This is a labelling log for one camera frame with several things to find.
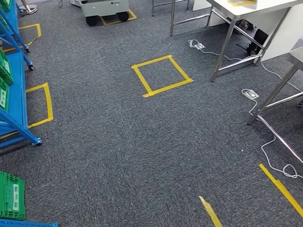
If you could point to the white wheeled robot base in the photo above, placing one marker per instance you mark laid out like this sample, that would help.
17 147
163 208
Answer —
103 7

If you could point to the yellow floor tape outline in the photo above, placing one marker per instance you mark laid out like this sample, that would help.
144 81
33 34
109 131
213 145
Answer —
165 88
131 15
38 29
48 106

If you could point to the white floor socket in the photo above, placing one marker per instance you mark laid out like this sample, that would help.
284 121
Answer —
199 46
251 94

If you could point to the black bag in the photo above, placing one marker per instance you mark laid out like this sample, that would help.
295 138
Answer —
259 40

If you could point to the yellow tape on white table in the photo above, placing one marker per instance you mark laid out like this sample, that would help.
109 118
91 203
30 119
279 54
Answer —
243 2

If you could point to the green plastic crate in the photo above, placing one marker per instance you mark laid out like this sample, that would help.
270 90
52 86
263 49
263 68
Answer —
4 3
5 67
9 194
3 94

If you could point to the steel table frame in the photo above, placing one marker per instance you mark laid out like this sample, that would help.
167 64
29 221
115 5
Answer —
172 18

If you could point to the steel stanchion post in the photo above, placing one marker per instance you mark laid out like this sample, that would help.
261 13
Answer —
29 10

